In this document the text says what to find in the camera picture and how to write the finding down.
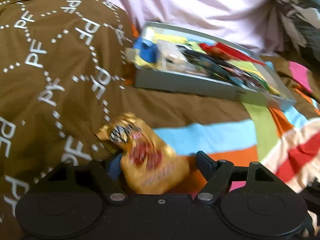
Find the grey shallow box tray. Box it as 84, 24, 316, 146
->
134, 21, 297, 112

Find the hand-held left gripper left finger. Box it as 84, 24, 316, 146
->
47, 152, 128, 203

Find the gold snack packet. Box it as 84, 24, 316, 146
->
95, 112, 190, 195

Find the colourful cartoon bed sheet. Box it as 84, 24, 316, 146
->
120, 52, 320, 195

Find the round biscuit packet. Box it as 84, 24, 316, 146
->
157, 41, 192, 69

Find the brown patterned blanket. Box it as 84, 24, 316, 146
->
0, 0, 140, 240

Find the pink bed sheet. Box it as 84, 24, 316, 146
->
50, 0, 285, 55

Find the long blue white packet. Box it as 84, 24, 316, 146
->
180, 50, 242, 83

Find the clear bag of checkered cloth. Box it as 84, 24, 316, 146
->
272, 0, 320, 55

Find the cartoon crayon drawing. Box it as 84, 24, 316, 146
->
136, 27, 270, 80

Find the red white tofu snack packet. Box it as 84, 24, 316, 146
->
199, 42, 266, 66

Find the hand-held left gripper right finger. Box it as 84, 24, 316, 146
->
195, 151, 288, 203

